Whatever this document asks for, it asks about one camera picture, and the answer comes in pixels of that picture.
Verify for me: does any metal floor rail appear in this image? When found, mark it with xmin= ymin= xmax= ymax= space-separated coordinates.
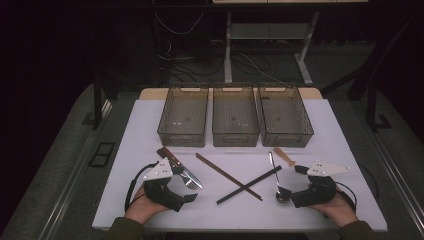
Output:
xmin=39 ymin=99 xmax=113 ymax=240
xmin=366 ymin=133 xmax=424 ymax=228

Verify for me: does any smoky clear plastic bin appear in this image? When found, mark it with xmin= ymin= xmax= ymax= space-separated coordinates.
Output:
xmin=156 ymin=83 xmax=210 ymax=148
xmin=257 ymin=83 xmax=315 ymax=148
xmin=211 ymin=83 xmax=261 ymax=148

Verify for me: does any tangle of black cables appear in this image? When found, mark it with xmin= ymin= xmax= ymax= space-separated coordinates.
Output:
xmin=166 ymin=49 xmax=272 ymax=83

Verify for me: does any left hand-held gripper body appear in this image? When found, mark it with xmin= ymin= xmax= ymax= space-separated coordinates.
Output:
xmin=143 ymin=157 xmax=186 ymax=213

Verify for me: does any white desk with metal legs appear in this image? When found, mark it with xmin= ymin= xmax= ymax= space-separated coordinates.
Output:
xmin=212 ymin=0 xmax=369 ymax=86

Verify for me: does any metal spoon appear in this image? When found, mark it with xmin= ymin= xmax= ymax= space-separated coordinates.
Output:
xmin=268 ymin=151 xmax=293 ymax=204

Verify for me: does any right hand-held gripper black cable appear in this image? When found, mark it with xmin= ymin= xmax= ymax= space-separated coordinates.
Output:
xmin=334 ymin=181 xmax=358 ymax=213

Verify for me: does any wooden-handled fork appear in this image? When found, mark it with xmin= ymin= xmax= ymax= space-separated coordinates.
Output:
xmin=156 ymin=148 xmax=200 ymax=191

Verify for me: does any left hand-held gripper black cable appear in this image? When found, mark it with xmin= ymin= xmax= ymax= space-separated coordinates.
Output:
xmin=124 ymin=162 xmax=159 ymax=213

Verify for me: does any hand-held gripper black cable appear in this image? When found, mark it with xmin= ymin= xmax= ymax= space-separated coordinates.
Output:
xmin=124 ymin=162 xmax=159 ymax=213
xmin=334 ymin=181 xmax=358 ymax=213

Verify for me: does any hanging white cable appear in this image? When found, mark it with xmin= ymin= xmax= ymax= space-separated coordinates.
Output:
xmin=154 ymin=11 xmax=205 ymax=36

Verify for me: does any person's right hand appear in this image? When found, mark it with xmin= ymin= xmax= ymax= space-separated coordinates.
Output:
xmin=308 ymin=191 xmax=359 ymax=228

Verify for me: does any wooden-handled knife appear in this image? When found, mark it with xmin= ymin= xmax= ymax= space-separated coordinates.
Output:
xmin=161 ymin=146 xmax=204 ymax=190

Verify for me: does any person's left hand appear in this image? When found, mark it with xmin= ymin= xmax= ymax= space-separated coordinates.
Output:
xmin=124 ymin=184 xmax=169 ymax=225

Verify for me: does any black metal stand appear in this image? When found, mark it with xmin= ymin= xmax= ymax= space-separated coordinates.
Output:
xmin=364 ymin=83 xmax=394 ymax=133
xmin=81 ymin=73 xmax=106 ymax=131

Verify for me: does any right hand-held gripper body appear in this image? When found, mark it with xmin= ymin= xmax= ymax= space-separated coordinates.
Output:
xmin=304 ymin=160 xmax=352 ymax=208

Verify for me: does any white floor cable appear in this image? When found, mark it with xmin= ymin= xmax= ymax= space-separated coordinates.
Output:
xmin=239 ymin=53 xmax=285 ymax=84

